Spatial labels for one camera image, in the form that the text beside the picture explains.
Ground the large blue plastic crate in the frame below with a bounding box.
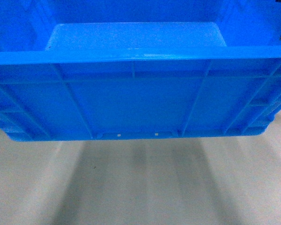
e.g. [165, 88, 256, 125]
[0, 0, 281, 142]

